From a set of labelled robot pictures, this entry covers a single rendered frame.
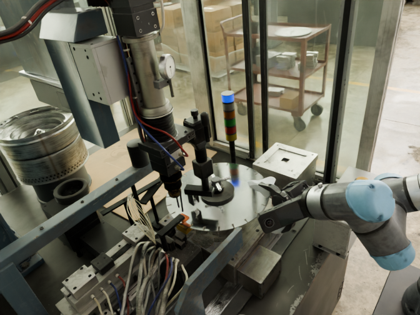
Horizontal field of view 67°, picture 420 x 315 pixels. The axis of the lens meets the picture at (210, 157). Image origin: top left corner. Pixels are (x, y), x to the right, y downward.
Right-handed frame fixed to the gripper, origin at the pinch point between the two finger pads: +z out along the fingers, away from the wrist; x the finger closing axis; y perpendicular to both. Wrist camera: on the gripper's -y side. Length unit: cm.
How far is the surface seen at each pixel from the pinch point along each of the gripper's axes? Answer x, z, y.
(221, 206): 2.4, 13.3, -3.0
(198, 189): 10.7, 11.9, -7.9
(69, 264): 4, 52, -46
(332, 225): -16.9, -0.9, 20.4
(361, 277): -83, 56, 76
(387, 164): -59, 92, 184
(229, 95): 32.8, 21.4, 22.6
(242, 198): 1.4, 11.8, 4.0
